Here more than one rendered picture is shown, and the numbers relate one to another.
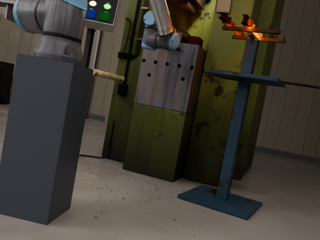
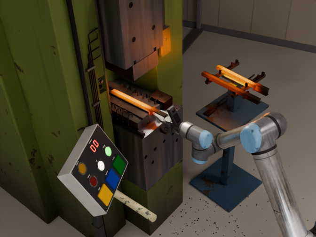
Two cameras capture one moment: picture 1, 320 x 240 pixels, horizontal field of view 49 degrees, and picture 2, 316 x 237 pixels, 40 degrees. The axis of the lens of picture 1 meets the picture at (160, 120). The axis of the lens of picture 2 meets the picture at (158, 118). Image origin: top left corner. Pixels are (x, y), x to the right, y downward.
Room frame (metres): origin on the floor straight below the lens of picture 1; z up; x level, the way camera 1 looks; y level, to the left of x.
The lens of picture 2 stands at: (1.66, 1.82, 2.55)
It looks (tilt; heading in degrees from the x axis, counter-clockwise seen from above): 40 degrees down; 292
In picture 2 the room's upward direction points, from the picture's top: 3 degrees counter-clockwise
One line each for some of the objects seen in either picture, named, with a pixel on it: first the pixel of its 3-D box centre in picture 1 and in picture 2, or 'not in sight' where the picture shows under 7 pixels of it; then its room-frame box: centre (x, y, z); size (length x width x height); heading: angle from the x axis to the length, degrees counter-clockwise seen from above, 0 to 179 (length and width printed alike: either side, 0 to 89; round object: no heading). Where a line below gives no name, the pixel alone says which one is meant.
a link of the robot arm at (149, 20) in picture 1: (154, 20); (199, 137); (2.09, 0.14, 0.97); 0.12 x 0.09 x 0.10; 160
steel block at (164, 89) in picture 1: (177, 79); (131, 131); (2.61, -0.07, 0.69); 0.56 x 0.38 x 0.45; 160
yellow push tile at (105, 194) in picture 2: not in sight; (104, 194); (2.39, 0.70, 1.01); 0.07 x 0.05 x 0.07; 95
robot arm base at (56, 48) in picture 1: (60, 49); not in sight; (1.37, 0.43, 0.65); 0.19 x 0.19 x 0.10
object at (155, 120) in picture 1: (166, 140); (136, 179); (2.61, -0.07, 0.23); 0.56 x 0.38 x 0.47; 160
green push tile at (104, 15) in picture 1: (105, 17); (118, 164); (2.41, 0.50, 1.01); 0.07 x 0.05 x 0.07; 95
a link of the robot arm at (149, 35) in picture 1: (151, 39); (201, 151); (2.08, 0.13, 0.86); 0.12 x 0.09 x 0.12; 55
